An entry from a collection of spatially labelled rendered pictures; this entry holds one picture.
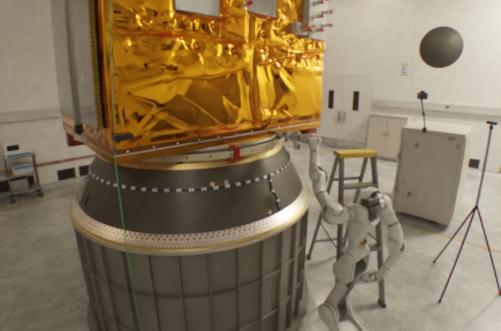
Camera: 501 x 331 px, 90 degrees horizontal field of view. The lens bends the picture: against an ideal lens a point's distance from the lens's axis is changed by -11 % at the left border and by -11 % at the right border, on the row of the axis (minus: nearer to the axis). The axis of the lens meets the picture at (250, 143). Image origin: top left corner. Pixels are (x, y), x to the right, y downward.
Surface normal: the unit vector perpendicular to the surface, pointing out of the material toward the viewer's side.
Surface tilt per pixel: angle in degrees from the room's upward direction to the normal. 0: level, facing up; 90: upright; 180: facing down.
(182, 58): 79
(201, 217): 62
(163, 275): 90
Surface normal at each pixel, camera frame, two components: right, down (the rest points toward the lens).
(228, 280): 0.36, 0.20
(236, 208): 0.40, -0.29
